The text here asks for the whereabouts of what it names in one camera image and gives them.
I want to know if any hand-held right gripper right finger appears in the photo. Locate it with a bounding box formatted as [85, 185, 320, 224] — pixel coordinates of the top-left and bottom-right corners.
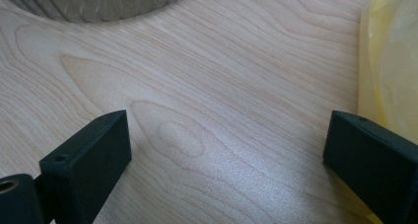
[322, 110, 418, 224]

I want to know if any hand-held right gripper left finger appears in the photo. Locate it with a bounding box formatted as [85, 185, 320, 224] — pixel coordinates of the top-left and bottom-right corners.
[34, 110, 133, 224]

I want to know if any yellow plastic bag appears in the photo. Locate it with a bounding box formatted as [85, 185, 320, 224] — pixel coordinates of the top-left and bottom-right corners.
[357, 0, 418, 224]

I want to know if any round mesh waste bin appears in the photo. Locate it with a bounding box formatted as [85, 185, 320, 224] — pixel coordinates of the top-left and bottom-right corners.
[0, 0, 195, 24]

